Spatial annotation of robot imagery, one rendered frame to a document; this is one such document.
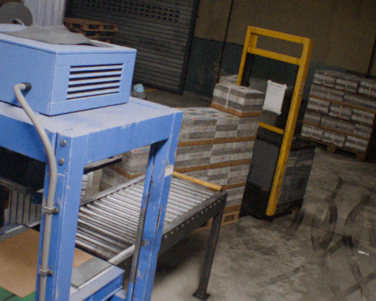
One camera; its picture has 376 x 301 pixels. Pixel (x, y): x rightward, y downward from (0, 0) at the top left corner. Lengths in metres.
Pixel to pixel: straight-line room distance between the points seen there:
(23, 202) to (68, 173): 2.34
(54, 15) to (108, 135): 1.97
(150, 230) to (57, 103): 0.71
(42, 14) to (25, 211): 1.36
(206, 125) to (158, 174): 2.37
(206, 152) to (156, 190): 2.45
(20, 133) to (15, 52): 0.28
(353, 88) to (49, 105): 7.49
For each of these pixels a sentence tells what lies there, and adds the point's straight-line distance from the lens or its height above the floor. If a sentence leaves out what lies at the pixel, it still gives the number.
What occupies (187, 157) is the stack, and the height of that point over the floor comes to 0.73.
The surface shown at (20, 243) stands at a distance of 2.43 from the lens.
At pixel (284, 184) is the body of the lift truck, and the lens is 5.28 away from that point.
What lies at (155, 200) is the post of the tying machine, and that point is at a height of 1.20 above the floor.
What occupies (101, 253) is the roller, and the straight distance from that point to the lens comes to 2.43.
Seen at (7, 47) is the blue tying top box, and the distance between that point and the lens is 1.69.
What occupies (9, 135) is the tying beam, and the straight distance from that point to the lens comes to 1.56.
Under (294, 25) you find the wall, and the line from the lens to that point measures 10.63.
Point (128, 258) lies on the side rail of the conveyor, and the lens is 2.41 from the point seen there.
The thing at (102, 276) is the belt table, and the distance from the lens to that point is 2.24.
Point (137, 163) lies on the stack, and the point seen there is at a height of 0.73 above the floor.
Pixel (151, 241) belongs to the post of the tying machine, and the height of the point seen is 1.02.
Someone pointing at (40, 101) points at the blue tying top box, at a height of 1.58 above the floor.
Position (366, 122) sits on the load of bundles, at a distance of 8.78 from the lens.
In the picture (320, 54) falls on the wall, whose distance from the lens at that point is 10.50.
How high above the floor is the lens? 1.93
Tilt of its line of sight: 16 degrees down
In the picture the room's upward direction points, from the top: 10 degrees clockwise
